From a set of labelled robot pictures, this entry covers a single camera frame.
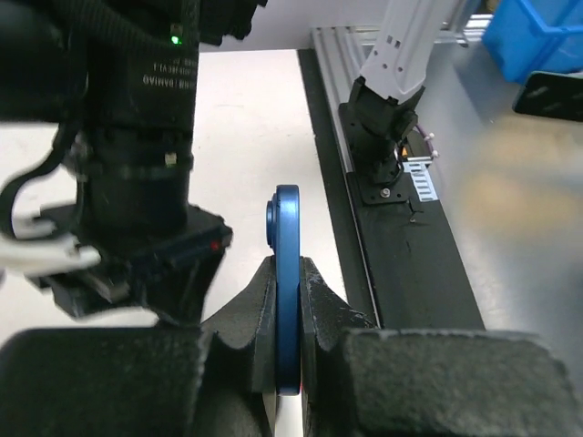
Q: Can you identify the right white cable duct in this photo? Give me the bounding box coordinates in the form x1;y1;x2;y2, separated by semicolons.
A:
403;158;439;202

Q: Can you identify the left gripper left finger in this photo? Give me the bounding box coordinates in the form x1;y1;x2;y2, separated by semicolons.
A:
1;258;277;436

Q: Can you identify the blue plastic bin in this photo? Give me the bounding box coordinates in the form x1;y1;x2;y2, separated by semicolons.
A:
482;0;582;84

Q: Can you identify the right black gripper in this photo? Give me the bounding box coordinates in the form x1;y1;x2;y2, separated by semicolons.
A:
1;1;258;323

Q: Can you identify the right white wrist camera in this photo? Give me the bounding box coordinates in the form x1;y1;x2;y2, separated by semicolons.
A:
1;171;101;277

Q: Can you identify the blue smartphone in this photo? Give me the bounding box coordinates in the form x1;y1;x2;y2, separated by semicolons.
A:
266;185;301;396

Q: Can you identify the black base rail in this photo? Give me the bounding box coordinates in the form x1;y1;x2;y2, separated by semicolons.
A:
298;49;485;330

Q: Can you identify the aluminium frame rail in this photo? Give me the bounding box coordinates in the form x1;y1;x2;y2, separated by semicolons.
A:
311;14;492;172

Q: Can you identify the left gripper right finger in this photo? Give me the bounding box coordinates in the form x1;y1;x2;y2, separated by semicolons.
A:
300;258;582;436

